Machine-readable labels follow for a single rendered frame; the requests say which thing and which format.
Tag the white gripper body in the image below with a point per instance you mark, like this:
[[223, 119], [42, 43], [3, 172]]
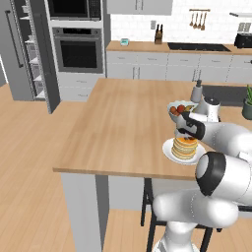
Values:
[[182, 124]]

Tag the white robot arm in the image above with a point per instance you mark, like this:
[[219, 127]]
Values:
[[213, 203]]

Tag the pancake stack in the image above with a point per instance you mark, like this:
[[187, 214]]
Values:
[[184, 149]]

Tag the grey island counter base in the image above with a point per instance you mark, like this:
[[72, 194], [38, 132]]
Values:
[[82, 210]]

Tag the grey fridge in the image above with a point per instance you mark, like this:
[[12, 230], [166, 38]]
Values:
[[46, 65]]

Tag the orange fruit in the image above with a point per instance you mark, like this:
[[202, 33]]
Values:
[[173, 110]]

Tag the red fruit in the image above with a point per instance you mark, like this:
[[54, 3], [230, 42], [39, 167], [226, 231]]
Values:
[[180, 108]]

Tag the yellow fruit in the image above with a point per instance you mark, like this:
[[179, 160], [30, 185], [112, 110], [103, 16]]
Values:
[[190, 107]]

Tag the white fruit bowl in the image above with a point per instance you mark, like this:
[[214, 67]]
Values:
[[170, 105]]

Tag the white plate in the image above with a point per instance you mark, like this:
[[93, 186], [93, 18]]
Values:
[[169, 151]]

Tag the grey tap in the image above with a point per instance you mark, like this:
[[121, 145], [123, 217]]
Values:
[[197, 92]]

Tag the dark sink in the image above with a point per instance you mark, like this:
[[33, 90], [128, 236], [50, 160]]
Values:
[[226, 95]]

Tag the grey base cupboards run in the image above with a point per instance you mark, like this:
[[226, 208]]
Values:
[[154, 67]]

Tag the green plant in dark pot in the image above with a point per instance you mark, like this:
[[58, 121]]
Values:
[[248, 110]]

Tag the black hob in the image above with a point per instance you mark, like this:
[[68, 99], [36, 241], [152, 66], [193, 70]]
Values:
[[197, 47]]

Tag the black stool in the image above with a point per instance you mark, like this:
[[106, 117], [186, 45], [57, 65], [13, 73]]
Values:
[[148, 203]]

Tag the wooden knife block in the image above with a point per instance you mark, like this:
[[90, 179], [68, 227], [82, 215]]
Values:
[[158, 36]]

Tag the small teal box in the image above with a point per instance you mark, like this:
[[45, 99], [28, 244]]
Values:
[[124, 41]]

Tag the black toaster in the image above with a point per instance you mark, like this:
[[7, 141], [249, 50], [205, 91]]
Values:
[[243, 40]]

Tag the hanging wooden utensil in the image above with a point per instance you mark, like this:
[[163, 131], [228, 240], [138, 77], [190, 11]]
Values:
[[203, 22], [195, 21], [199, 21], [191, 20]]

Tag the grey oven cabinet drawers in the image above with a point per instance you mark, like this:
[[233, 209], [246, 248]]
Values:
[[77, 86]]

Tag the white range hood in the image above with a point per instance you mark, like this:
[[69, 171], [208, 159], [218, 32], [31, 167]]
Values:
[[241, 14]]

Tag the steel built-in oven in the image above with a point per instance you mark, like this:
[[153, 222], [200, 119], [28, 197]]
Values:
[[78, 52]]

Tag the black microwave oven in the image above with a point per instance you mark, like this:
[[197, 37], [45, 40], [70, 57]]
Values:
[[74, 8]]

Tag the grey wall socket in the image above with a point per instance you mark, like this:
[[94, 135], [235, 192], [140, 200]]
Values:
[[153, 25]]

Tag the wooden utensil rail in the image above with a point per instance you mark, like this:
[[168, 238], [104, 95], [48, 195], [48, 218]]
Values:
[[199, 10]]

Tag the grey wall cupboards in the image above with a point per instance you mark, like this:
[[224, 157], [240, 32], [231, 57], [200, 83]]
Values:
[[139, 6]]

